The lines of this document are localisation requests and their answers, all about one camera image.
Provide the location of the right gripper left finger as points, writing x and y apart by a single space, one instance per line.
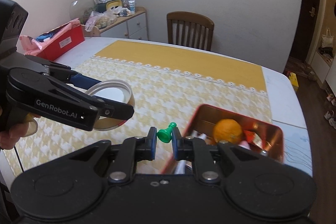
125 156

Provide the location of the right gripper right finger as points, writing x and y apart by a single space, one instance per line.
201 155

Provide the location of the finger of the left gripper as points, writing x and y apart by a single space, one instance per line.
81 79
112 109

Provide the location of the clear tape roll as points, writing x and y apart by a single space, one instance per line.
116 90

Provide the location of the green pawn piece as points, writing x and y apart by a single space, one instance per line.
164 135

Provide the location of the person's left hand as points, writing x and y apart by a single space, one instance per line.
11 137

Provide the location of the red metal tin box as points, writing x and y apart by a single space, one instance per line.
213 125

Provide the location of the orange fruit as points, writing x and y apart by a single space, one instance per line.
229 130

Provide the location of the red cardboard box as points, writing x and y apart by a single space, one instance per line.
51 45

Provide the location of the red snack packet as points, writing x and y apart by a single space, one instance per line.
249 136

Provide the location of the yellow houndstooth tablecloth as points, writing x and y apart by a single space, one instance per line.
168 84

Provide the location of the white drawer sideboard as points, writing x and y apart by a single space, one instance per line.
128 27

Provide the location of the yellow blue toy container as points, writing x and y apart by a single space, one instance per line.
103 5

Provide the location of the brown wooden chair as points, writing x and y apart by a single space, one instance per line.
189 29

